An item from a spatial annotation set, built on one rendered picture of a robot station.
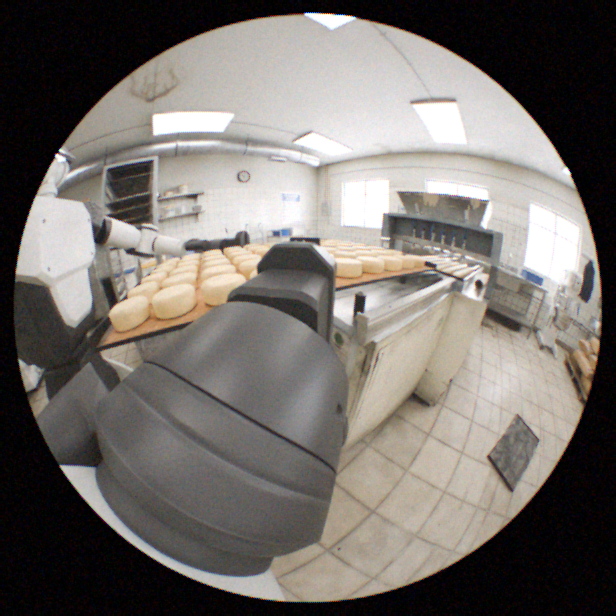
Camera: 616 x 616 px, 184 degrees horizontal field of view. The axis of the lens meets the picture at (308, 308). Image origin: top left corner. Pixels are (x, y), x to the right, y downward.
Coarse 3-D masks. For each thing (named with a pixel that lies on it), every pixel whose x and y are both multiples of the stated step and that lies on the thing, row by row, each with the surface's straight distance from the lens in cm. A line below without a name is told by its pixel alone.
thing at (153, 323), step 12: (360, 276) 27; (372, 276) 28; (384, 276) 29; (192, 312) 19; (204, 312) 18; (144, 324) 21; (156, 324) 19; (168, 324) 18; (120, 336) 21; (132, 336) 19
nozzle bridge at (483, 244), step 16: (384, 224) 119; (400, 224) 123; (416, 224) 117; (432, 224) 113; (448, 224) 106; (464, 224) 100; (400, 240) 134; (416, 240) 111; (448, 240) 110; (480, 240) 107; (496, 240) 98; (480, 256) 101; (496, 256) 98; (496, 272) 108
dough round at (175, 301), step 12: (168, 288) 22; (180, 288) 21; (192, 288) 20; (156, 300) 19; (168, 300) 18; (180, 300) 18; (192, 300) 19; (156, 312) 20; (168, 312) 19; (180, 312) 19
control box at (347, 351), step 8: (336, 320) 47; (336, 328) 45; (344, 328) 44; (352, 328) 44; (344, 336) 43; (352, 336) 42; (336, 344) 47; (344, 344) 44; (352, 344) 43; (336, 352) 48; (344, 352) 45; (352, 352) 45; (344, 360) 47; (352, 360) 47; (352, 368) 50
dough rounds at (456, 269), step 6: (426, 258) 136; (432, 258) 147; (438, 258) 152; (438, 264) 122; (444, 264) 126; (450, 264) 134; (456, 264) 147; (444, 270) 102; (450, 270) 107; (456, 270) 119; (462, 270) 123; (468, 270) 132; (462, 276) 107; (468, 276) 120
